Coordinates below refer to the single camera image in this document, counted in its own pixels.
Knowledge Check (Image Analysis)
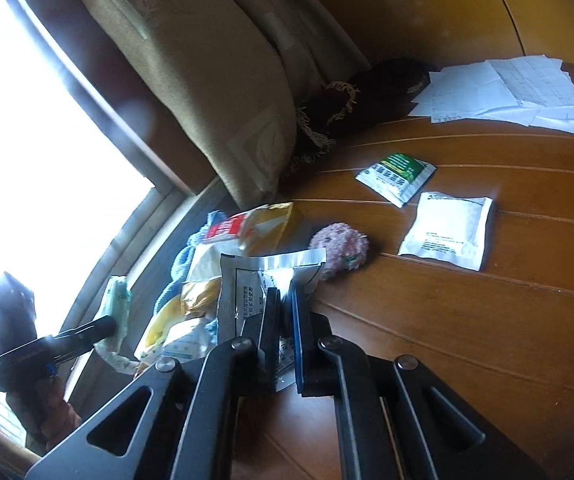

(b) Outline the green white packet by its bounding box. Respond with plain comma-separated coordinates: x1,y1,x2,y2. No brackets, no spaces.
355,152,438,208

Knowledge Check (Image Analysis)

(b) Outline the yellow white plastic bag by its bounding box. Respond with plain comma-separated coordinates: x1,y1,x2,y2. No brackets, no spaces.
134,245,222,376

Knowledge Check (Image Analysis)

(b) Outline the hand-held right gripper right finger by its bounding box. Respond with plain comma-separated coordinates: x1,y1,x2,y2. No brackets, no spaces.
287,280,548,480

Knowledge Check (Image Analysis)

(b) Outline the person's left hand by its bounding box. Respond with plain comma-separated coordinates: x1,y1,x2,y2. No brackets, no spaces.
7,375,85,453

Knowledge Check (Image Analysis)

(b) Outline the white blue printed packet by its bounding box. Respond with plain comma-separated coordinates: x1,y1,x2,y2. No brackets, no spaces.
162,317,218,361

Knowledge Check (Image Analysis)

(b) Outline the pale green printed pack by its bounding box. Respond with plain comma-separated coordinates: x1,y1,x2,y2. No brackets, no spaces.
92,275,138,376

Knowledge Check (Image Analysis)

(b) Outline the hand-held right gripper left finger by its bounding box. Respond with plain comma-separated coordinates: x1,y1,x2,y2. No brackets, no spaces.
24,287,282,480

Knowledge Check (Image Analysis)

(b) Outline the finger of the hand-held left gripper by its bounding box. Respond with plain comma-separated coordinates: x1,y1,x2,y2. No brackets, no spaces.
52,316,116,357

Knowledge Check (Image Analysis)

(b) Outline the pink plush ball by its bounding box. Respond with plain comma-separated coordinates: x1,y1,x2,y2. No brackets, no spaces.
308,220,372,281

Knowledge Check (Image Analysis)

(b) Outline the brown wooden window surround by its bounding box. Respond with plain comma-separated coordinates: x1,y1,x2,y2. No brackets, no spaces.
14,0,202,196

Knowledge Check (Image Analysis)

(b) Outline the beige curtain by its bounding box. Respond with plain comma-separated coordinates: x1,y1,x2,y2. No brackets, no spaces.
49,0,372,206

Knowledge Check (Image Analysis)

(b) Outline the window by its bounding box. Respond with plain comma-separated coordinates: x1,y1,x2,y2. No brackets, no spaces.
0,0,155,411

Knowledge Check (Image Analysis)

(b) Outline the yellow wooden wardrobe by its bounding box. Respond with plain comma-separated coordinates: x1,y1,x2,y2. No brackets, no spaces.
277,0,574,68

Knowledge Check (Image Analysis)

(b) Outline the yellow bag red white label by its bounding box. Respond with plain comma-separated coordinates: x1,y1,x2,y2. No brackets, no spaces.
202,201,295,256

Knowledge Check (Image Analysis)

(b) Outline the dark fringed cloth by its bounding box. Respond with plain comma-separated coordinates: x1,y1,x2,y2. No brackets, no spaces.
287,58,430,171

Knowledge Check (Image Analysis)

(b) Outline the silver white packet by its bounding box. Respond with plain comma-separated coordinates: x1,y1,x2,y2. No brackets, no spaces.
217,249,328,393

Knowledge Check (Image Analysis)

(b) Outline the white window sill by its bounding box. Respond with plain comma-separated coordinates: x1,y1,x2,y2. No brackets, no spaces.
59,180,228,401

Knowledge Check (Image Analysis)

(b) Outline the blue cloth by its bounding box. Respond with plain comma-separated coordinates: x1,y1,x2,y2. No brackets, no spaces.
154,210,232,321

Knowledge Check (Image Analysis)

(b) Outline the pile of white papers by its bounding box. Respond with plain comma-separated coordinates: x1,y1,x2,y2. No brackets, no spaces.
408,55,574,136

